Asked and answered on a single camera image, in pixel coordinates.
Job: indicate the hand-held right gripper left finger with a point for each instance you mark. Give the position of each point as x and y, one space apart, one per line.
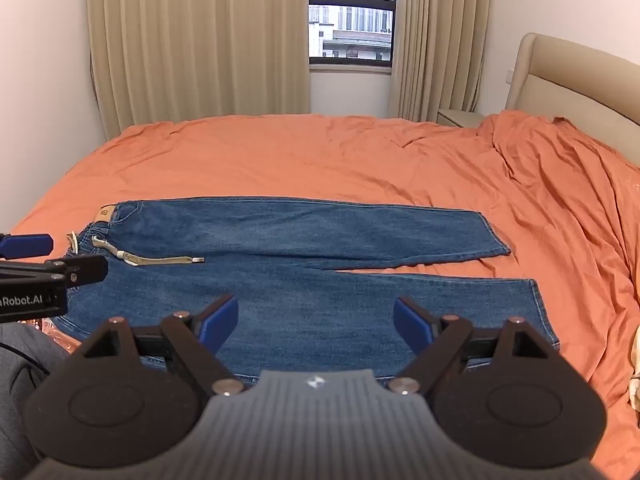
221 321

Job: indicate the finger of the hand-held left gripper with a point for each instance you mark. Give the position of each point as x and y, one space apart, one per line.
82 269
27 245

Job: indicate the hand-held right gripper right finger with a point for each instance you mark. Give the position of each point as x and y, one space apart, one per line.
411 321

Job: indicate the blue denim pants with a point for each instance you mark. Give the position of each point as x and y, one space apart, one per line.
310 305

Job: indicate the clear plastic bag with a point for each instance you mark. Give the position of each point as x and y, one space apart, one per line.
55 335

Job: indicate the person's grey clothing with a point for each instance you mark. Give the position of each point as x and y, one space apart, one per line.
20 400

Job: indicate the orange bed sheet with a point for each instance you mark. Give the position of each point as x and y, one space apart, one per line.
350 160

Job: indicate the beige bedside table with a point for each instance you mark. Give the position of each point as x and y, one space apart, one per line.
460 117

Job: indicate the beige curtain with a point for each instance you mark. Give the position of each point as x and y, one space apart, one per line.
440 35
200 40

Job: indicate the beige upholstered headboard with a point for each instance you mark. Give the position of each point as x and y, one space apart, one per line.
575 80

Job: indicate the black framed window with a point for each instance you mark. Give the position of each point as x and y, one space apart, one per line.
351 12

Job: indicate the white wall outlet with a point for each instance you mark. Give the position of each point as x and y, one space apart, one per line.
510 76

